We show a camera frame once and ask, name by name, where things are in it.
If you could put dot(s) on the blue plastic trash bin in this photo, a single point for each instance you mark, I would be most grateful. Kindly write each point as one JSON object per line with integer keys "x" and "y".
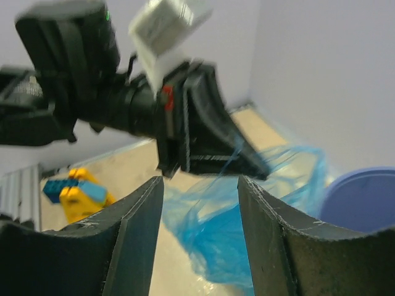
{"x": 361, "y": 200}

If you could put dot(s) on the yellow blue toy block pile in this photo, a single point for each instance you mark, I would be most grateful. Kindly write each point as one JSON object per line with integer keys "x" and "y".
{"x": 80, "y": 194}

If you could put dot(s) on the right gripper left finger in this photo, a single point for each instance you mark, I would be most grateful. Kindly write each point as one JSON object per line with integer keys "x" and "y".
{"x": 108, "y": 253}

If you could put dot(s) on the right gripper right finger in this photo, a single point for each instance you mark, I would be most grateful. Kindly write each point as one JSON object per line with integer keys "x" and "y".
{"x": 292, "y": 253}

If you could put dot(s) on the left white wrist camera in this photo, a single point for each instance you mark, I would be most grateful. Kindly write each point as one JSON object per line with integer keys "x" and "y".
{"x": 157, "y": 31}

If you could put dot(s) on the single blue trash bag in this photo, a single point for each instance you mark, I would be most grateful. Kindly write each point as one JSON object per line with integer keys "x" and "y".
{"x": 206, "y": 219}

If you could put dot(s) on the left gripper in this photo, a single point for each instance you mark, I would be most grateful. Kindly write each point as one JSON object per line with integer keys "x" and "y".
{"x": 193, "y": 130}

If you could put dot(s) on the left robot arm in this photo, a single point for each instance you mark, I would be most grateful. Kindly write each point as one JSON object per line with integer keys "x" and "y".
{"x": 75, "y": 56}

